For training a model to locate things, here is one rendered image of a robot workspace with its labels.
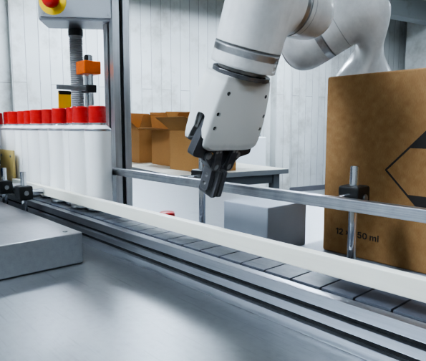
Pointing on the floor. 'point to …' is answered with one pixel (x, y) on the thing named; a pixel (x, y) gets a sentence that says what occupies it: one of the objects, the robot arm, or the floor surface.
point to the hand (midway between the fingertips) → (213, 180)
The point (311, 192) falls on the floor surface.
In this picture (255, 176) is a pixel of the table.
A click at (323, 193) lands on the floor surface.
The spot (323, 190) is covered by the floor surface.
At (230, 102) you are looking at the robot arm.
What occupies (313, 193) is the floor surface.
